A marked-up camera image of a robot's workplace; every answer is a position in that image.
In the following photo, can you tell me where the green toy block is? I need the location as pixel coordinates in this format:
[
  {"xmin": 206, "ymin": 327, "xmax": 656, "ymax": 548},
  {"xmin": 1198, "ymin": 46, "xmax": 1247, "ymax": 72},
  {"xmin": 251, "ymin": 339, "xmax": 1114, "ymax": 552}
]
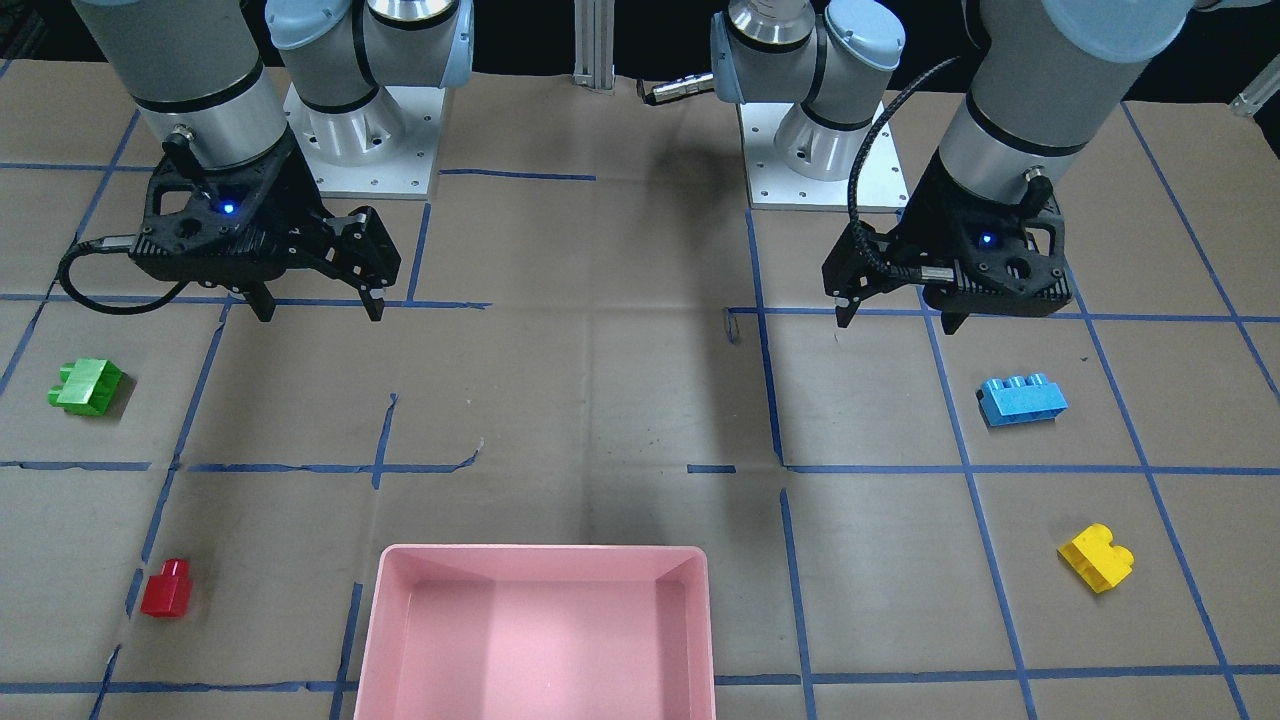
[{"xmin": 47, "ymin": 357, "xmax": 125, "ymax": 416}]

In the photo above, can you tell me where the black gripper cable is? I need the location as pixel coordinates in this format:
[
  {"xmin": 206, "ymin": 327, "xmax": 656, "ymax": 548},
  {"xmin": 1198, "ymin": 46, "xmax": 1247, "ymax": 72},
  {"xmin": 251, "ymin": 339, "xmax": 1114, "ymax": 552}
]
[
  {"xmin": 58, "ymin": 236, "xmax": 191, "ymax": 316},
  {"xmin": 847, "ymin": 55, "xmax": 966, "ymax": 291}
]

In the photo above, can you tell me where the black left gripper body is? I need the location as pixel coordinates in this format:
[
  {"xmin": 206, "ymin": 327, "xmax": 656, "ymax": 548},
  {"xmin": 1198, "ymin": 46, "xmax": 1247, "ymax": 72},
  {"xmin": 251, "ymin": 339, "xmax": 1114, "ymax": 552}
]
[{"xmin": 822, "ymin": 158, "xmax": 1073, "ymax": 316}]

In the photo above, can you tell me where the yellow toy block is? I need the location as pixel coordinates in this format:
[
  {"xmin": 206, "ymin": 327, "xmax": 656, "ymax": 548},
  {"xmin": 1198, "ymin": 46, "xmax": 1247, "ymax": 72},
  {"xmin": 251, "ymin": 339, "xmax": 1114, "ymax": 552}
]
[{"xmin": 1059, "ymin": 523, "xmax": 1135, "ymax": 594}]

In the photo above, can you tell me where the silver cable connector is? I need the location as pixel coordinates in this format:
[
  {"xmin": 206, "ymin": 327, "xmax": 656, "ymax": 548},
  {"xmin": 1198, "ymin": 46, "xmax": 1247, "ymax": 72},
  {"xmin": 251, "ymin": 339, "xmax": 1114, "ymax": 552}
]
[{"xmin": 636, "ymin": 72, "xmax": 716, "ymax": 108}]

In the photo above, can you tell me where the aluminium bar at edge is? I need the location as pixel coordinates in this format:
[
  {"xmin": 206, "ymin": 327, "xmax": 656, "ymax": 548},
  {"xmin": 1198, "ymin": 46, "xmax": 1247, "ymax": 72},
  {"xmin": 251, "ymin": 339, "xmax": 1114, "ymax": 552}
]
[{"xmin": 1229, "ymin": 78, "xmax": 1279, "ymax": 118}]

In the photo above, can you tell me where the pink plastic box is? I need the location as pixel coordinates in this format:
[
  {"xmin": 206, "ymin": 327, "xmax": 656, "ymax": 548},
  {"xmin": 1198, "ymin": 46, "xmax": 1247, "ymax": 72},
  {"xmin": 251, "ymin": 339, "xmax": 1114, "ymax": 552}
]
[{"xmin": 355, "ymin": 544, "xmax": 716, "ymax": 719}]

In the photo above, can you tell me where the blue toy block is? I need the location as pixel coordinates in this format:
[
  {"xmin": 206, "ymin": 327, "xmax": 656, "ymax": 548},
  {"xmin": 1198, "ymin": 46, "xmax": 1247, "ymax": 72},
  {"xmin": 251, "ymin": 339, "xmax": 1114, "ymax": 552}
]
[{"xmin": 975, "ymin": 373, "xmax": 1069, "ymax": 427}]

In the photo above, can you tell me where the red toy block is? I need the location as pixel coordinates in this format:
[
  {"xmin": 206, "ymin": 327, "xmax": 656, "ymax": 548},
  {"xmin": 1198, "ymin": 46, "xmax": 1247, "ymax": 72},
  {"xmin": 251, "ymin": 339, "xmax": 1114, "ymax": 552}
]
[{"xmin": 140, "ymin": 559, "xmax": 195, "ymax": 619}]

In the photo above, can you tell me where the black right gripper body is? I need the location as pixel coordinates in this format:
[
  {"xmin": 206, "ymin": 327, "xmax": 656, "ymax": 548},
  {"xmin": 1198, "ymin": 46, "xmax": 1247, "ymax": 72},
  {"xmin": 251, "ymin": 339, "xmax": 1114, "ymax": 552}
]
[{"xmin": 131, "ymin": 126, "xmax": 401, "ymax": 292}]

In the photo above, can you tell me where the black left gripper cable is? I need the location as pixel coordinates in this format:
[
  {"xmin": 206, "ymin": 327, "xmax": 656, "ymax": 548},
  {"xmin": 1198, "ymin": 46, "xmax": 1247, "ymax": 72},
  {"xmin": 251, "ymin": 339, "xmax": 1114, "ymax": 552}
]
[{"xmin": 847, "ymin": 55, "xmax": 966, "ymax": 291}]

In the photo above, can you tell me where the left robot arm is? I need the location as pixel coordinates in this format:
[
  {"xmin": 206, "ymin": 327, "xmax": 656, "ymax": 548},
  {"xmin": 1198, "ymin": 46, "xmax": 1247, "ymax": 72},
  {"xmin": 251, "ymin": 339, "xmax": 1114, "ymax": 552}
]
[{"xmin": 710, "ymin": 1, "xmax": 1190, "ymax": 334}]

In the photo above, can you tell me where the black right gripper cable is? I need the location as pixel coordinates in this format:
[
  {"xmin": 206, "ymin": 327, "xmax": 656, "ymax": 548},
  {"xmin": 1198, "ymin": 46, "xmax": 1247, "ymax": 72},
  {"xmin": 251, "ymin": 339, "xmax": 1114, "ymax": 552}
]
[{"xmin": 58, "ymin": 236, "xmax": 191, "ymax": 316}]

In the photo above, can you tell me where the aluminium profile post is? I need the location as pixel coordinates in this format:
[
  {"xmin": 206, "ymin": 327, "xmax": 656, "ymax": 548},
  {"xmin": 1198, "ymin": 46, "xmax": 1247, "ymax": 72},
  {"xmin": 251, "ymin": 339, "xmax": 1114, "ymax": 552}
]
[{"xmin": 572, "ymin": 0, "xmax": 616, "ymax": 94}]

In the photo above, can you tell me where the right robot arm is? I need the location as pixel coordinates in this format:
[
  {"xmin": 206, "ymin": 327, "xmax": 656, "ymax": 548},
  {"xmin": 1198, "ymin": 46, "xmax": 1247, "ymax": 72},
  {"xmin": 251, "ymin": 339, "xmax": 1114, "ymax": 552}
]
[{"xmin": 58, "ymin": 1, "xmax": 474, "ymax": 322}]

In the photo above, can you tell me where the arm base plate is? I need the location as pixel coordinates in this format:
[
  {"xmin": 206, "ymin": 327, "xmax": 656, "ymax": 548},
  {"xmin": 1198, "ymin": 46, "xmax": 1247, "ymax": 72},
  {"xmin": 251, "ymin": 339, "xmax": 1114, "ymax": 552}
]
[
  {"xmin": 283, "ymin": 86, "xmax": 449, "ymax": 200},
  {"xmin": 737, "ymin": 102, "xmax": 909, "ymax": 214}
]

